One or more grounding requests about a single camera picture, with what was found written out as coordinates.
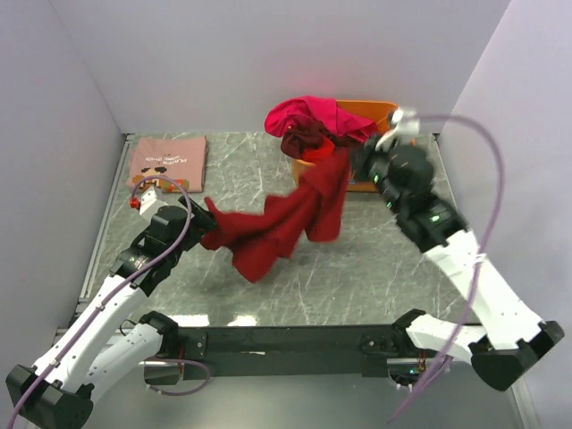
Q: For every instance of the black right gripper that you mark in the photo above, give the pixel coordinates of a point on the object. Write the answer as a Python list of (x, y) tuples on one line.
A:
[(367, 154)]

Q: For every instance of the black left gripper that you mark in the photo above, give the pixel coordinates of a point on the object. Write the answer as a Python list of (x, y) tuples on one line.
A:
[(200, 216)]

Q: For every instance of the dark red t-shirt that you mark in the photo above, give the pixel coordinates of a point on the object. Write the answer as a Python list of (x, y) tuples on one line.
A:
[(313, 208)]

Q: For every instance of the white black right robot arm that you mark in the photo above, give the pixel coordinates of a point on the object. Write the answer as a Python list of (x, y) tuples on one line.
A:
[(509, 337)]

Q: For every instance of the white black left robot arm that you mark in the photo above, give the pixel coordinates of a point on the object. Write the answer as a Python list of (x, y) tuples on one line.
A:
[(62, 387)]

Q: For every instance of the bright red crumpled shirt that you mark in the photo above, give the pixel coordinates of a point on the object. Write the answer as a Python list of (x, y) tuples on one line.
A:
[(315, 155)]

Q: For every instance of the orange plastic laundry basket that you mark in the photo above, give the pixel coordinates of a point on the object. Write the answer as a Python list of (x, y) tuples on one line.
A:
[(374, 111)]

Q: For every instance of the folded pink printed t-shirt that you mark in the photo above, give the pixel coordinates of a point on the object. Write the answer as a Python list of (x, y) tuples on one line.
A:
[(182, 160)]

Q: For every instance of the magenta pink crumpled shirt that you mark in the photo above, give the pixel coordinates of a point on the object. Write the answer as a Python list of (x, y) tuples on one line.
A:
[(300, 112)]

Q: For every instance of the dark maroon crumpled shirt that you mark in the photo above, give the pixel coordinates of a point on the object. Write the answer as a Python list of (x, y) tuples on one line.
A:
[(295, 140)]

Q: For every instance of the black base crossbar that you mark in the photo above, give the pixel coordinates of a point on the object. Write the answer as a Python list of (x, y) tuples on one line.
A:
[(296, 350)]

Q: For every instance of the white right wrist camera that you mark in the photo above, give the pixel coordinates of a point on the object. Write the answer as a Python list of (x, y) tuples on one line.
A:
[(403, 126)]

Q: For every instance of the aluminium frame rail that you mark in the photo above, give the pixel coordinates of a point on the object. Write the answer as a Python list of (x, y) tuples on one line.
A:
[(95, 256)]

